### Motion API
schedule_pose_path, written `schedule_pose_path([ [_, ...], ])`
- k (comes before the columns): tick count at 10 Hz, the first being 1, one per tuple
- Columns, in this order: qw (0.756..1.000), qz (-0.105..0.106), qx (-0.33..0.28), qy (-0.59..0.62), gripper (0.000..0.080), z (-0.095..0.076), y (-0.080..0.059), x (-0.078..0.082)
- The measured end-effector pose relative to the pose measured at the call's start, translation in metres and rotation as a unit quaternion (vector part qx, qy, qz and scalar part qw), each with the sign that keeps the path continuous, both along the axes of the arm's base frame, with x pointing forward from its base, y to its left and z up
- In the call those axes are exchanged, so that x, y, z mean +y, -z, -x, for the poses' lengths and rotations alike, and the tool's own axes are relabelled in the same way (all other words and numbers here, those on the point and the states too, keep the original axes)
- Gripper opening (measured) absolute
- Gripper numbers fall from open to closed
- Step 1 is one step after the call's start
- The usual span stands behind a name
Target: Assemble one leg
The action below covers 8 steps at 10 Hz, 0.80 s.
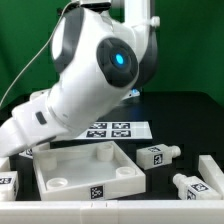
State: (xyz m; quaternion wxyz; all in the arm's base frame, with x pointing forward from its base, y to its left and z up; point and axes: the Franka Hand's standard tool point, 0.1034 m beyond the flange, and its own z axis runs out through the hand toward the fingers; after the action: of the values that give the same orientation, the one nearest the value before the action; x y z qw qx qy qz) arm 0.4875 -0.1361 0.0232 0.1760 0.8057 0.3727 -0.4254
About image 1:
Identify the white square tabletop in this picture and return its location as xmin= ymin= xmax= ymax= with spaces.
xmin=33 ymin=141 xmax=146 ymax=201

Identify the white right fence bar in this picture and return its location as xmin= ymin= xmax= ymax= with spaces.
xmin=198 ymin=155 xmax=224 ymax=200

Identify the white left fence bar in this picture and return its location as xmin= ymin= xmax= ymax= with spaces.
xmin=0 ymin=157 xmax=10 ymax=172

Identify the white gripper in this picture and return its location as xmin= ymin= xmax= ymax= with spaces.
xmin=0 ymin=99 xmax=64 ymax=157

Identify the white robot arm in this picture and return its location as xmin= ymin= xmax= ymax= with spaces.
xmin=0 ymin=0 xmax=160 ymax=157

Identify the white fence bar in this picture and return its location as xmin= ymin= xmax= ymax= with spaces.
xmin=198 ymin=155 xmax=224 ymax=200
xmin=0 ymin=200 xmax=224 ymax=224
xmin=0 ymin=157 xmax=10 ymax=172

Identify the white front fence bar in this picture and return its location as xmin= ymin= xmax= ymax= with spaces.
xmin=0 ymin=200 xmax=224 ymax=224

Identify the white cable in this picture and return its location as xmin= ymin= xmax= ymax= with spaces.
xmin=0 ymin=0 xmax=75 ymax=107

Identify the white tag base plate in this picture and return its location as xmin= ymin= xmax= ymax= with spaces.
xmin=77 ymin=121 xmax=152 ymax=140

